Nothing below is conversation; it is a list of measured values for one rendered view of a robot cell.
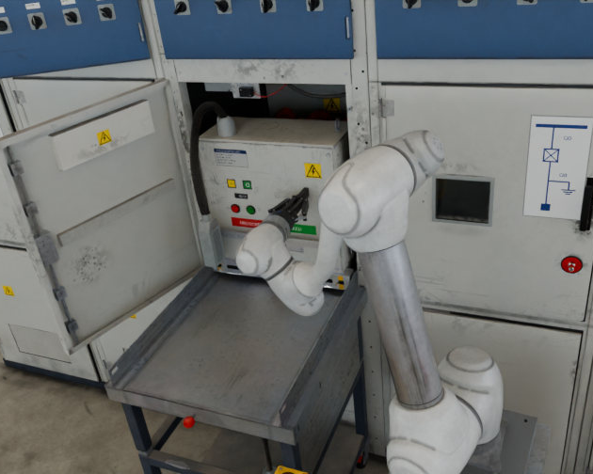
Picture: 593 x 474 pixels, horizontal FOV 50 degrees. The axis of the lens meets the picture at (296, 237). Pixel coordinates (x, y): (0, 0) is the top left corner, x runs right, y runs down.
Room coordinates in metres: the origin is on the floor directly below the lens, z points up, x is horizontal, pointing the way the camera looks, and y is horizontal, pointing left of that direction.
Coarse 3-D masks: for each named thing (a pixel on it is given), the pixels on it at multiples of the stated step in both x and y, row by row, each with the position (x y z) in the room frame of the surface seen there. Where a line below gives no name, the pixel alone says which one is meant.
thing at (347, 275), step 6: (228, 258) 1.99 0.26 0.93; (228, 264) 1.98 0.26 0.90; (234, 264) 1.97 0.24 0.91; (216, 270) 2.01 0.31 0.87; (228, 270) 1.98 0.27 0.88; (234, 270) 1.97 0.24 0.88; (348, 270) 1.82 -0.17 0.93; (258, 276) 1.93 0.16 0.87; (330, 276) 1.81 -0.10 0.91; (348, 276) 1.78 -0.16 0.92; (330, 282) 1.81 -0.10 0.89; (342, 282) 1.79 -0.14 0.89; (348, 282) 1.78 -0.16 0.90
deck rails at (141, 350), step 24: (192, 288) 1.89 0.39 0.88; (168, 312) 1.75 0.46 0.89; (336, 312) 1.63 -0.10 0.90; (144, 336) 1.62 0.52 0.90; (168, 336) 1.67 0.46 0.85; (120, 360) 1.50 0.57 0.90; (144, 360) 1.56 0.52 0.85; (312, 360) 1.42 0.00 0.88; (120, 384) 1.46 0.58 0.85; (288, 408) 1.26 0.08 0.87
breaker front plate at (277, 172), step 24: (216, 144) 1.98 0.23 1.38; (240, 144) 1.94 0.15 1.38; (264, 144) 1.90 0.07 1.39; (216, 168) 1.99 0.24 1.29; (240, 168) 1.95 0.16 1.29; (264, 168) 1.91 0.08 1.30; (288, 168) 1.87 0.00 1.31; (216, 192) 1.99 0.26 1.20; (240, 192) 1.95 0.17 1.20; (264, 192) 1.91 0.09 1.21; (288, 192) 1.87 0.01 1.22; (312, 192) 1.84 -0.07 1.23; (216, 216) 2.00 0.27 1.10; (240, 216) 1.96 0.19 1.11; (264, 216) 1.92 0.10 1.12; (312, 216) 1.84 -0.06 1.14; (240, 240) 1.97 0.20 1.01; (336, 264) 1.81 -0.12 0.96
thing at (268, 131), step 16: (240, 128) 2.07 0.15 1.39; (256, 128) 2.05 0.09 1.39; (272, 128) 2.03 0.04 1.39; (288, 128) 2.01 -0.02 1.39; (304, 128) 1.99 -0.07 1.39; (320, 128) 1.97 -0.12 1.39; (288, 144) 1.87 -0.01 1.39; (304, 144) 1.84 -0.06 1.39; (320, 144) 1.82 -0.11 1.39; (336, 144) 1.83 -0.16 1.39; (336, 160) 1.82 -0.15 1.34; (352, 256) 1.89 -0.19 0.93
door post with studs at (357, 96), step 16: (352, 0) 1.81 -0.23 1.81; (352, 16) 1.81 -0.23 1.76; (352, 64) 1.81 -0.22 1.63; (352, 80) 1.82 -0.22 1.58; (352, 96) 1.82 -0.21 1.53; (352, 112) 1.82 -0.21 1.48; (368, 112) 1.80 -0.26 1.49; (352, 128) 1.82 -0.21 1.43; (368, 128) 1.80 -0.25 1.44; (352, 144) 1.83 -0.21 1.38; (368, 144) 1.80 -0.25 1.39; (368, 304) 1.81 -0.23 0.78; (368, 320) 1.81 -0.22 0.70; (384, 448) 1.80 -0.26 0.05
